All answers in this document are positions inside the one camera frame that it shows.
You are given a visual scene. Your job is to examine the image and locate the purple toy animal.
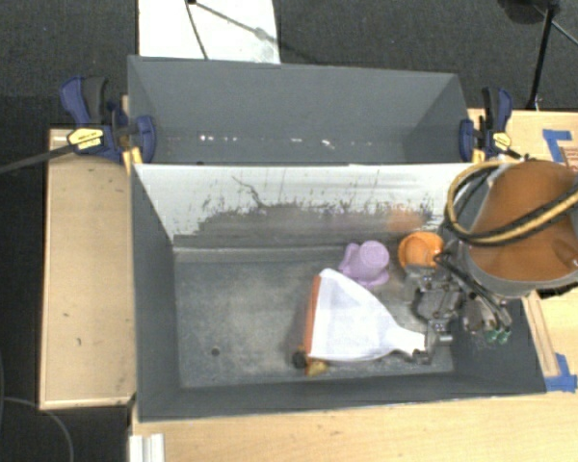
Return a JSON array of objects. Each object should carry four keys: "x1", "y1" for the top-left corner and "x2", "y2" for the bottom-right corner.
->
[{"x1": 338, "y1": 240, "x2": 392, "y2": 292}]

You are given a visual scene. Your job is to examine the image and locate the grey metal bin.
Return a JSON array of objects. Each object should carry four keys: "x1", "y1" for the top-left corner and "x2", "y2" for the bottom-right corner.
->
[{"x1": 126, "y1": 54, "x2": 548, "y2": 423}]

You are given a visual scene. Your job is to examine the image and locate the white cloth with orange edge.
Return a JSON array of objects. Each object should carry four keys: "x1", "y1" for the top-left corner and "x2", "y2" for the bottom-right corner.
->
[{"x1": 300, "y1": 267, "x2": 428, "y2": 363}]

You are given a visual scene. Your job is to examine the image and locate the orange ball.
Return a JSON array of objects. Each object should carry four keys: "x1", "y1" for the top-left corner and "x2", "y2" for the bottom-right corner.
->
[{"x1": 397, "y1": 231, "x2": 445, "y2": 270}]

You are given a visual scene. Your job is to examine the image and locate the pale wood board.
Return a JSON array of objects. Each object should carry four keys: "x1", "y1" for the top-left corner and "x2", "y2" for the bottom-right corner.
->
[{"x1": 38, "y1": 127, "x2": 139, "y2": 411}]

